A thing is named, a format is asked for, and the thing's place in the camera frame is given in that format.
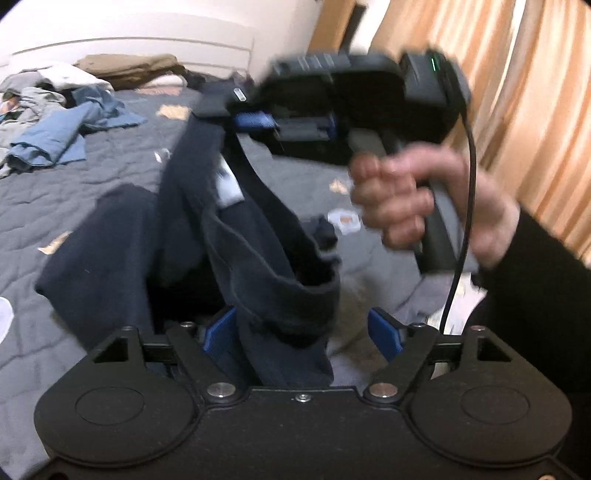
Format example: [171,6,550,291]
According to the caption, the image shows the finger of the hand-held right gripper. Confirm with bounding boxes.
[226,83,274,115]
[232,112,336,142]

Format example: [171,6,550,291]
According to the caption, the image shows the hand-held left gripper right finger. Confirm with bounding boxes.
[362,307,514,408]

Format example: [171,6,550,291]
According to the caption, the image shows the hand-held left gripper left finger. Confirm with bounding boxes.
[85,307,244,407]

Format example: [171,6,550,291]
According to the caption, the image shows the navy T-shirt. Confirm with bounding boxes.
[34,83,343,389]

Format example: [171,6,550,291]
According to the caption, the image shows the person's right forearm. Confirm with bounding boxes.
[464,208,591,480]

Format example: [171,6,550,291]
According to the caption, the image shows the person's right hand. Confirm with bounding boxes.
[348,143,522,273]

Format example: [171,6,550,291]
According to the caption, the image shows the white headboard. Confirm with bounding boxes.
[0,36,257,89]

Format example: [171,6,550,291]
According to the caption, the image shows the khaki folded blanket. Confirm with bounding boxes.
[74,53,186,92]

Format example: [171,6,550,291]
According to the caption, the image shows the grey fish print quilt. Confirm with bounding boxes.
[0,85,485,480]

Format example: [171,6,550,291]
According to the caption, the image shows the peach curtain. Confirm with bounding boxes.
[369,0,591,269]

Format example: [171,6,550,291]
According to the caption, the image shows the white garment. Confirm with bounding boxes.
[0,62,114,93]

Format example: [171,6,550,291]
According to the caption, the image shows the light blue garment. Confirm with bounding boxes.
[7,85,148,174]

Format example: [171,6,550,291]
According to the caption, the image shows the grey garment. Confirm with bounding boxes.
[0,85,69,180]

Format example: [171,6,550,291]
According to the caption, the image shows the white printed bed sheet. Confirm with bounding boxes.
[0,295,14,343]

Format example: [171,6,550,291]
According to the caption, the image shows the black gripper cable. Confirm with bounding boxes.
[436,105,479,336]

